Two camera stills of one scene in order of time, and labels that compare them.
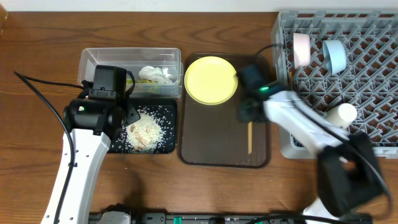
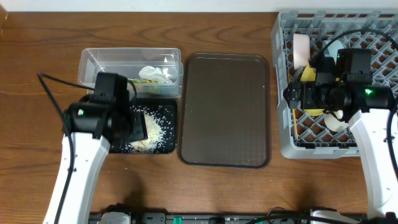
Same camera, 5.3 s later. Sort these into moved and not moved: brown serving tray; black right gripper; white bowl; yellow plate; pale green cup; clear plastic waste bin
Moved: black right gripper; yellow plate
Not moved: white bowl; brown serving tray; pale green cup; clear plastic waste bin
